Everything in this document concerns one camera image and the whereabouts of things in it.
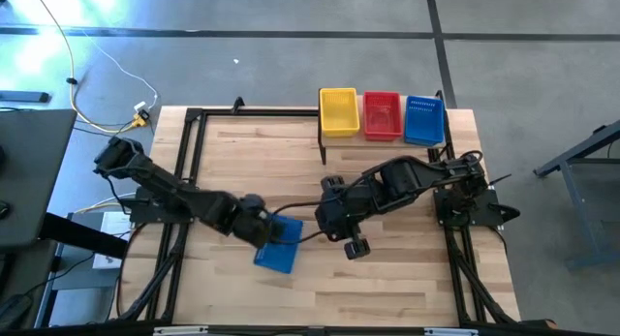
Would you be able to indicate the white paper sheet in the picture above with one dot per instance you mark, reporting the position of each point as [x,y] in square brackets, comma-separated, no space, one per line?
[114,224]

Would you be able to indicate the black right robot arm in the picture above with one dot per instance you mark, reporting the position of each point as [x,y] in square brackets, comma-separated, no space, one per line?
[421,174]

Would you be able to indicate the black computer mouse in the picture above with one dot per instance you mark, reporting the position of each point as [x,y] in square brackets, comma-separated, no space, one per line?
[4,211]

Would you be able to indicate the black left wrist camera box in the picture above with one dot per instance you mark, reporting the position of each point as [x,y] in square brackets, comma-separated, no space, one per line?
[253,204]

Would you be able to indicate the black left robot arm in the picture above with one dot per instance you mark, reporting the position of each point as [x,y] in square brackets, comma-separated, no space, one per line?
[164,186]

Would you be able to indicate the black aluminium table frame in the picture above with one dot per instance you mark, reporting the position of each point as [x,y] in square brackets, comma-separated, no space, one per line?
[271,112]

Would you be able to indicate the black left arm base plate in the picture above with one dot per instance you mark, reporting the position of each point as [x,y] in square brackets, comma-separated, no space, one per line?
[145,212]

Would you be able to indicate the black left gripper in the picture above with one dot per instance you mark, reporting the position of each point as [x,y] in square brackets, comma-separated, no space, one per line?
[254,229]

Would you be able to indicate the silver metal bar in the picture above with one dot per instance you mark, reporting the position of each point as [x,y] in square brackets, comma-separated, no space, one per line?
[180,330]
[450,332]

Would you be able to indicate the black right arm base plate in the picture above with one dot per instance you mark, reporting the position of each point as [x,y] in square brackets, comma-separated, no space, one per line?
[477,215]

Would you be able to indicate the dark grey side desk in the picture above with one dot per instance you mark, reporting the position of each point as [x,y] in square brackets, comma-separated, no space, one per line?
[34,171]

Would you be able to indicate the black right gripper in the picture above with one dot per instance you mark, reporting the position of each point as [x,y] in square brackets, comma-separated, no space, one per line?
[349,210]

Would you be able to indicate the white power adapter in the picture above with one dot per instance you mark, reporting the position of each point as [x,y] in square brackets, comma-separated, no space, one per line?
[140,106]

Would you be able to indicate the dark flat floor bar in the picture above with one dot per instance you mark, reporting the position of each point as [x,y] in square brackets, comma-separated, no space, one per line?
[24,97]

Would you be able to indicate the blue grey metal table frame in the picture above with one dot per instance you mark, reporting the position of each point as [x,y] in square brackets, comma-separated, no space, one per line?
[581,149]

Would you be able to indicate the yellow power plug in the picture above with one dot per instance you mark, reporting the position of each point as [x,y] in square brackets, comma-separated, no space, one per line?
[140,119]

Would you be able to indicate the black desk foot bar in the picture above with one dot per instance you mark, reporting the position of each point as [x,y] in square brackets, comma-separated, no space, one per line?
[82,235]

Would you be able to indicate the black frame clamp knob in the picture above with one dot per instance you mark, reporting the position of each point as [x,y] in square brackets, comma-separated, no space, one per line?
[238,103]

